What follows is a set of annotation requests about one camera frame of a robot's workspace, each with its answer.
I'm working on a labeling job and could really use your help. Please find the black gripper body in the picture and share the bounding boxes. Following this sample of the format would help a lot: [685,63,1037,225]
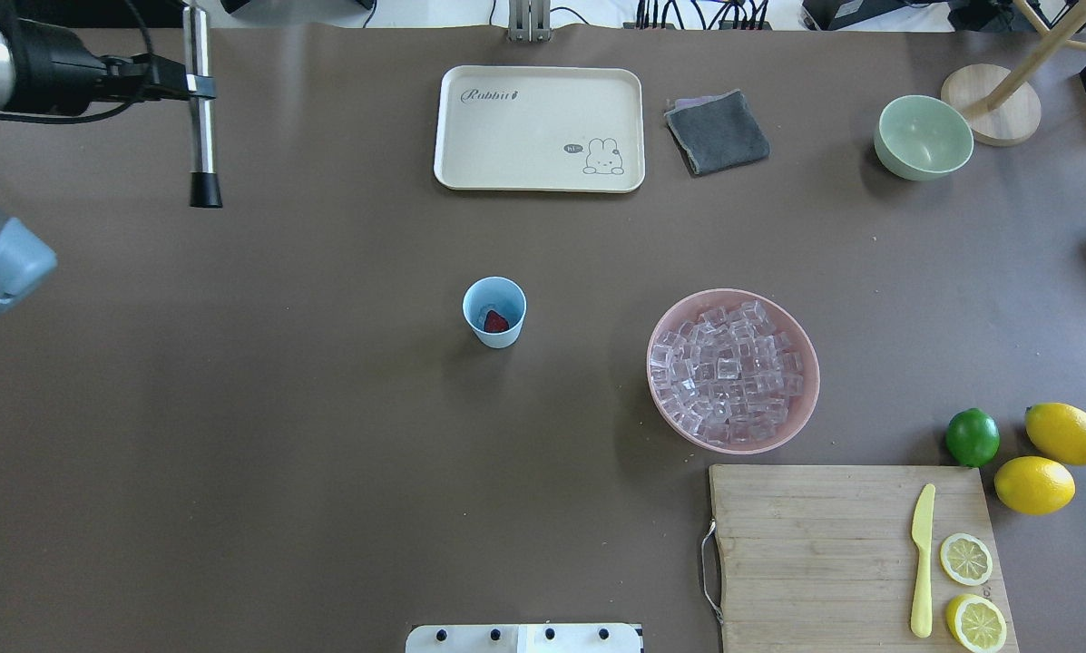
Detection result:
[7,18,189,117]

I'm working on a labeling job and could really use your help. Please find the steel muddler with black tip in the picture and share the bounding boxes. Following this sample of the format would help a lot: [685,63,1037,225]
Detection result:
[182,1,223,210]

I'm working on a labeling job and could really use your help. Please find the red strawberry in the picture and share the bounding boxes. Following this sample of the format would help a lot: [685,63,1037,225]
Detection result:
[482,309,512,334]

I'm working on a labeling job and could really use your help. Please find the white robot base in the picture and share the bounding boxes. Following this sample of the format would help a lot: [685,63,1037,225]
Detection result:
[405,621,645,652]

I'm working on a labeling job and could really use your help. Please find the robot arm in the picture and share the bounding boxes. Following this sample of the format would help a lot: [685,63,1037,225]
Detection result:
[0,1,223,316]

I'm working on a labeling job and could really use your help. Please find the light blue cup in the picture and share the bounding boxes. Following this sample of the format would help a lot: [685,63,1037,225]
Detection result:
[460,277,527,350]

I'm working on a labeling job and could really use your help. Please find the clear ice cubes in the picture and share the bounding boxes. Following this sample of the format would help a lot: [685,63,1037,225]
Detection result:
[651,301,805,445]

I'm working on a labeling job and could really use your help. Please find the wooden cup stand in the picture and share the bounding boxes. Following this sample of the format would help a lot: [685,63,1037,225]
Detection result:
[940,1,1086,146]

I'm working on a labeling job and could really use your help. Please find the cream rabbit tray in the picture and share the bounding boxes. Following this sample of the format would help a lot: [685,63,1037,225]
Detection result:
[432,65,646,193]

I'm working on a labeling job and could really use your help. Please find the grey folded cloth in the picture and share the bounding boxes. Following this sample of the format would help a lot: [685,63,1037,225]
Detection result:
[664,88,771,175]

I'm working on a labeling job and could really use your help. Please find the pink bowl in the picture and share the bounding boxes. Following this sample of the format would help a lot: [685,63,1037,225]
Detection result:
[647,289,821,455]

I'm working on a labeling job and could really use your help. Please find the green bowl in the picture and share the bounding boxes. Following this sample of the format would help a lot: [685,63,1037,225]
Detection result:
[873,95,974,181]

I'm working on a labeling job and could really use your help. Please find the wooden cutting board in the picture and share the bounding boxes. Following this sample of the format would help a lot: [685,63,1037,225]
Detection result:
[709,464,996,652]

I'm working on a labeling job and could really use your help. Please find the green lime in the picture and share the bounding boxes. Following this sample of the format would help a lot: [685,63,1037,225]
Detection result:
[944,406,1002,468]

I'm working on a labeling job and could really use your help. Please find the yellow plastic knife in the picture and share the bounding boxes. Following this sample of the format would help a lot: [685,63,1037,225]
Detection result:
[909,484,936,639]

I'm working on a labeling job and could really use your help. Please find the lemon half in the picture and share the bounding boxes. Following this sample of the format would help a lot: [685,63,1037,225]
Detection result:
[938,532,994,587]
[945,594,1010,652]

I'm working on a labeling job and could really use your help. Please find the yellow lemon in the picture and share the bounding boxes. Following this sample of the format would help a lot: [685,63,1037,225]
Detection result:
[993,456,1076,516]
[1024,404,1086,466]

